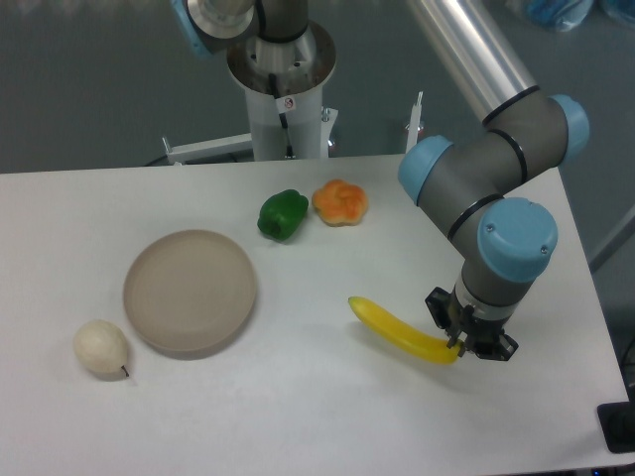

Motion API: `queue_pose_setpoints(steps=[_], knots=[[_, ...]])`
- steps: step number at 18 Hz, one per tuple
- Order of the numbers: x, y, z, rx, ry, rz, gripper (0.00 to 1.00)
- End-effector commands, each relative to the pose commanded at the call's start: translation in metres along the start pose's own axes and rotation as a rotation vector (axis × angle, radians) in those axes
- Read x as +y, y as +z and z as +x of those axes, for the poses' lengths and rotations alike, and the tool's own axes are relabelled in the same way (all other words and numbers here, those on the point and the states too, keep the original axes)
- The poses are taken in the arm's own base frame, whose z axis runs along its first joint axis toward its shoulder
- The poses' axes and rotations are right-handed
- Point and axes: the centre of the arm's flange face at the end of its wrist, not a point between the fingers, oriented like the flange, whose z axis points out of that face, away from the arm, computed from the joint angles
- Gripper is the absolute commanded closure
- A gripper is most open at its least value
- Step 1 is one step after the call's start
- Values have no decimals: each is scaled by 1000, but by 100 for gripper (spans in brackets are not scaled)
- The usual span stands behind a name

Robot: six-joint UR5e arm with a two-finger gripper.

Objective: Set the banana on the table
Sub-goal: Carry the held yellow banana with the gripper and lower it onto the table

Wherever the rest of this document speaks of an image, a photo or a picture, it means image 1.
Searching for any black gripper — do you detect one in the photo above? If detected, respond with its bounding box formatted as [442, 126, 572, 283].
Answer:
[425, 288, 518, 361]

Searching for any yellow banana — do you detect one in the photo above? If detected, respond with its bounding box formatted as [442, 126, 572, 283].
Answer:
[348, 297, 462, 365]

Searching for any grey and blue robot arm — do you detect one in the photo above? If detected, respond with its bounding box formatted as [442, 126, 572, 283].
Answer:
[173, 1, 589, 361]

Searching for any black device at table edge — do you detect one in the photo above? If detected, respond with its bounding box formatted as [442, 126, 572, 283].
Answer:
[596, 402, 634, 454]

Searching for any orange braided bread roll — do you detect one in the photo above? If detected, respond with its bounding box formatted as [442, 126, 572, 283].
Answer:
[312, 178, 369, 227]

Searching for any green bell pepper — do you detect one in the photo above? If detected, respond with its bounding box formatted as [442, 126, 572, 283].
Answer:
[257, 189, 309, 242]

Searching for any beige round plate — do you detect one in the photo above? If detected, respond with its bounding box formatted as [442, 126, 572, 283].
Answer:
[123, 230, 258, 360]

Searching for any blue plastic bag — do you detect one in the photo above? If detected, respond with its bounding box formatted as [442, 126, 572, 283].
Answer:
[519, 0, 634, 33]

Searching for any pale white pear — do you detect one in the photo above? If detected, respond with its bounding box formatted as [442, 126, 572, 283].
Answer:
[72, 319, 130, 381]

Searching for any black cable on pedestal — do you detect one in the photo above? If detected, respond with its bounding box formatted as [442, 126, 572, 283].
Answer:
[267, 71, 298, 161]

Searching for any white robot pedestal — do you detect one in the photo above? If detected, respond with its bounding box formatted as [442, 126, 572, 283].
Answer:
[227, 21, 336, 162]

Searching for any white metal frame bracket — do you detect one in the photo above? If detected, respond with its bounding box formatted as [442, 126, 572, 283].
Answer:
[162, 133, 252, 165]

